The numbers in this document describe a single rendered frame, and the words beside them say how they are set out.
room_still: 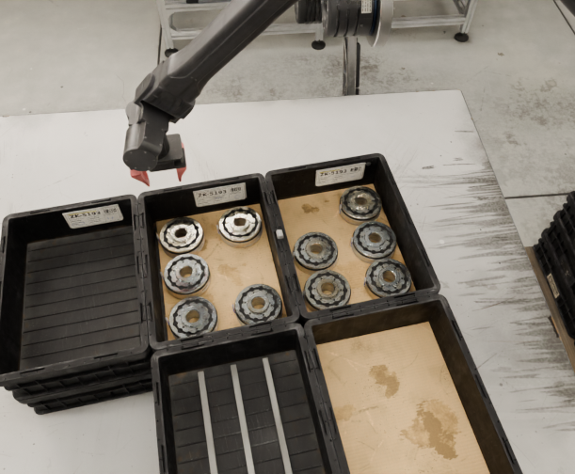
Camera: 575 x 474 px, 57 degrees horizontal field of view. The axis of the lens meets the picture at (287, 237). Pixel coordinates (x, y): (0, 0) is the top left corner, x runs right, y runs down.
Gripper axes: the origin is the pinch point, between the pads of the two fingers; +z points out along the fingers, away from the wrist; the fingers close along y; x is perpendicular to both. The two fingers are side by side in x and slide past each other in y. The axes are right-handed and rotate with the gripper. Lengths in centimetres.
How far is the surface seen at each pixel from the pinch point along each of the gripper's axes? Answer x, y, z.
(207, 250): -4.2, 5.5, 23.2
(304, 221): -0.4, 30.0, 23.4
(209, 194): 7.2, 8.2, 16.5
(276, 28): 175, 55, 98
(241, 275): -12.5, 12.5, 23.0
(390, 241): -12, 48, 20
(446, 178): 15, 77, 37
